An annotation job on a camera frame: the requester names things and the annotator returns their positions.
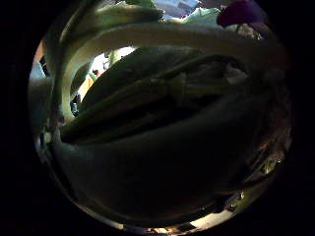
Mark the pale green curved stem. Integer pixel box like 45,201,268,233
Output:
60,22,291,123

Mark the long green leaf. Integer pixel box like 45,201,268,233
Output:
60,2,165,45

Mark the purple flower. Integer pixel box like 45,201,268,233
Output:
216,0,269,30

